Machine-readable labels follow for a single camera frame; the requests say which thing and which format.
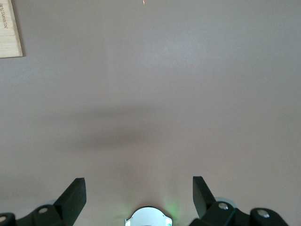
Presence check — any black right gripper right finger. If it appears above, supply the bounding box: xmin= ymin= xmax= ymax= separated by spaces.
xmin=189 ymin=176 xmax=289 ymax=226

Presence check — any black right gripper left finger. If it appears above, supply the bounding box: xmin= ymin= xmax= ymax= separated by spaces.
xmin=0 ymin=178 xmax=87 ymax=226

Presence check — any bamboo cutting board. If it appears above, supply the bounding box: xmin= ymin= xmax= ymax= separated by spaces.
xmin=0 ymin=0 xmax=24 ymax=58

